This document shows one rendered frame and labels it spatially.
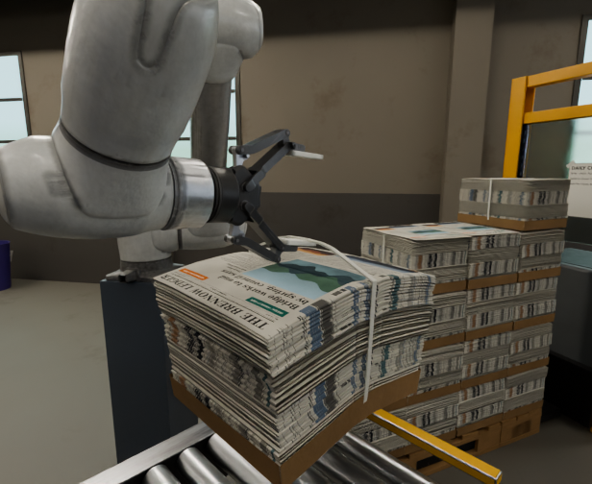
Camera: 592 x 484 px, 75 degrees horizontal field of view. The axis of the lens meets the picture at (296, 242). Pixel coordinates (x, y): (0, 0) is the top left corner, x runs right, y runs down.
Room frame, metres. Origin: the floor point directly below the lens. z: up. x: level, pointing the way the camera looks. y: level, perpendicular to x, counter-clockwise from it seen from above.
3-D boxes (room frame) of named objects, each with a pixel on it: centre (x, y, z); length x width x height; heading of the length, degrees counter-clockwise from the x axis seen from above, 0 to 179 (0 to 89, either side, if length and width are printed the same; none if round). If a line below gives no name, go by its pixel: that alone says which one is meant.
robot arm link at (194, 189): (0.49, 0.14, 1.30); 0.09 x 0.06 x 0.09; 44
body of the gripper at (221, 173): (0.54, 0.09, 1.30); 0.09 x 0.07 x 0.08; 134
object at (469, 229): (1.77, -0.77, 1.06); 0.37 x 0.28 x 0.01; 22
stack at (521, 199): (1.89, -1.05, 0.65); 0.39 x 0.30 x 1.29; 23
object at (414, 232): (1.66, -0.52, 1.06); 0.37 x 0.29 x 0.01; 22
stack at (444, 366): (1.60, -0.38, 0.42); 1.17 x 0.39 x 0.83; 113
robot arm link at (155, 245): (1.21, 0.47, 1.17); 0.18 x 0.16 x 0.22; 107
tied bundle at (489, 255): (1.77, -0.78, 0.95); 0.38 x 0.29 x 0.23; 22
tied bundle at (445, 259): (1.67, -0.51, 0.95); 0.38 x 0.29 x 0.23; 22
